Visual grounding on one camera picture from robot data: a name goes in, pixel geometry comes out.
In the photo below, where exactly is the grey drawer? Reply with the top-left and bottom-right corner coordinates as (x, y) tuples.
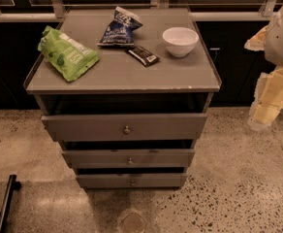
(42, 114), (206, 142)
(62, 149), (194, 169)
(77, 173), (186, 189)

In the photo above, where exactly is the grey top drawer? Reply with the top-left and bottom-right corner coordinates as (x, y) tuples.
(42, 114), (206, 142)

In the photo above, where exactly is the grey drawer cabinet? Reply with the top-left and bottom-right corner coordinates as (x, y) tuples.
(24, 9), (221, 176)

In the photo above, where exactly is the grey bottom drawer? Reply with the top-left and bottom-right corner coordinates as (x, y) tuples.
(77, 173), (186, 189)

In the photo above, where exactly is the white bowl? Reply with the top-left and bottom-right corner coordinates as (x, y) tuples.
(162, 27), (199, 57)

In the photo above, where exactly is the black snack bar wrapper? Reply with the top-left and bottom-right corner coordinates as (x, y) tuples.
(126, 46), (160, 67)

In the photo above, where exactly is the metal window railing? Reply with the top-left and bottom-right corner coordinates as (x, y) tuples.
(0, 0), (283, 23)

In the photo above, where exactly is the blue chip bag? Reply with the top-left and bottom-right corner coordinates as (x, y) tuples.
(98, 7), (142, 47)

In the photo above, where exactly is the round floor drain cover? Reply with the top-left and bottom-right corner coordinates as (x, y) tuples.
(120, 212), (146, 233)

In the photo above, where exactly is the green chip bag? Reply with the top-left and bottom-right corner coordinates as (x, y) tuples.
(38, 26), (99, 83)

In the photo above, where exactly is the black object on floor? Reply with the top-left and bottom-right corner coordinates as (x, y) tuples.
(0, 174), (21, 233)

